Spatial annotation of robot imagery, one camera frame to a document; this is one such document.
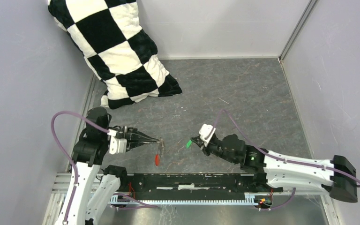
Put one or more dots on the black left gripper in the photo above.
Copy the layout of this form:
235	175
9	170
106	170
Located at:
133	137

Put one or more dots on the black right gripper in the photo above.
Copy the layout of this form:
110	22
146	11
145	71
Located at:
197	140

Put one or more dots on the small green object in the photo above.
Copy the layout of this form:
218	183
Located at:
189	143

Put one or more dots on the metal key holder red handle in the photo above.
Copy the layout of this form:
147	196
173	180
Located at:
160	151

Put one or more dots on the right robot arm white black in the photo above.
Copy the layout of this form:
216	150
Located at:
277	171

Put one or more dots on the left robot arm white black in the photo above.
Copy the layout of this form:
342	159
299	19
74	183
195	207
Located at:
80	207

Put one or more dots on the black white checkered pillow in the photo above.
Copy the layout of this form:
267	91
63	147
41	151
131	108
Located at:
116	48

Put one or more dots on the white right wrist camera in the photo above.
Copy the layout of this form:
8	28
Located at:
206	133

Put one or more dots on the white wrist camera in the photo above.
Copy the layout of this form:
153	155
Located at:
206	133
117	145

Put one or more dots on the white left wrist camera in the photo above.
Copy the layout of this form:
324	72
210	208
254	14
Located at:
117	145

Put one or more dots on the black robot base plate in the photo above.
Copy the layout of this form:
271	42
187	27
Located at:
194	186

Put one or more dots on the aluminium frame rail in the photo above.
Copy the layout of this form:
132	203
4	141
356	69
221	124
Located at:
249	199

